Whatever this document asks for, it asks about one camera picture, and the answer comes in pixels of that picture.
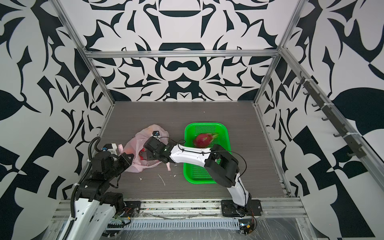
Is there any green plastic basket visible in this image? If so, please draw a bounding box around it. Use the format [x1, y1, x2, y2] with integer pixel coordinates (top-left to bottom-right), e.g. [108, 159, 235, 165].
[182, 122, 232, 185]

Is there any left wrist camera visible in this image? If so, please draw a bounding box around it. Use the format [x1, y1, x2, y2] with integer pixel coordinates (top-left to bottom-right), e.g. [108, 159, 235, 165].
[102, 143, 118, 155]

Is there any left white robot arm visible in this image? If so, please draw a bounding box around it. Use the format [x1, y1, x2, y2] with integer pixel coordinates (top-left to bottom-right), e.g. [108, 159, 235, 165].
[58, 137, 134, 240]

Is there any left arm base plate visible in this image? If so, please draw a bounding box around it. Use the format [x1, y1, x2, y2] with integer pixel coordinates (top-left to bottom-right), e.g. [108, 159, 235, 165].
[119, 201, 142, 218]

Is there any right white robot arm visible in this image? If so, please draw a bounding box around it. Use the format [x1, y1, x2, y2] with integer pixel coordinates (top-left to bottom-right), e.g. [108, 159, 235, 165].
[144, 137, 252, 213]

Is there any pink plastic bag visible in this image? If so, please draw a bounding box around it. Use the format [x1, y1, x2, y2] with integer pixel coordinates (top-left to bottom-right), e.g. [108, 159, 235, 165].
[118, 125, 169, 173]

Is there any aluminium frame rail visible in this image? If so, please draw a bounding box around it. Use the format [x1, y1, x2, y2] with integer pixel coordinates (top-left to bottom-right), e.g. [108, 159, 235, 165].
[85, 50, 278, 59]

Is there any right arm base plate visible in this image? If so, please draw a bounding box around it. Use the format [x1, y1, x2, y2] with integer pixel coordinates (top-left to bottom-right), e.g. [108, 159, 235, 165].
[221, 200, 263, 218]

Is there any white slotted cable duct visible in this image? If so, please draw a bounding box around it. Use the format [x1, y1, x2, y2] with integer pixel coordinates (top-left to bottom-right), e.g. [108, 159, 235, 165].
[107, 219, 240, 231]

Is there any small circuit board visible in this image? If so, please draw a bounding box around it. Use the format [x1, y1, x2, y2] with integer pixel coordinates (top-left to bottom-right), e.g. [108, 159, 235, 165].
[239, 218, 257, 235]

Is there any red dragon fruit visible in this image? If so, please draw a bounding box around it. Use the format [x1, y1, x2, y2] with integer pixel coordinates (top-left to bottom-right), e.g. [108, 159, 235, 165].
[193, 133, 219, 149]

